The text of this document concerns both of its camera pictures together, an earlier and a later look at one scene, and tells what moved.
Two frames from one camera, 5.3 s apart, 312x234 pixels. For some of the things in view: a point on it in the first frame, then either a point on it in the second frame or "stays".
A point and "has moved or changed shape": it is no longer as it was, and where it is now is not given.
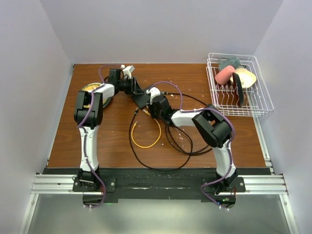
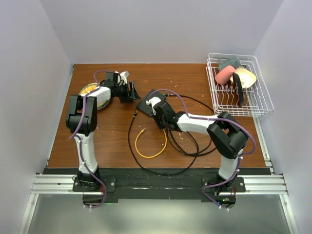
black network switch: x=142 y=100 has moved or changed shape
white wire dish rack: x=237 y=86 stays
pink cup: x=224 y=76 stays
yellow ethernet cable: x=148 y=114 to x=153 y=156
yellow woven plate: x=90 y=87 stays
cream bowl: x=247 y=78 stays
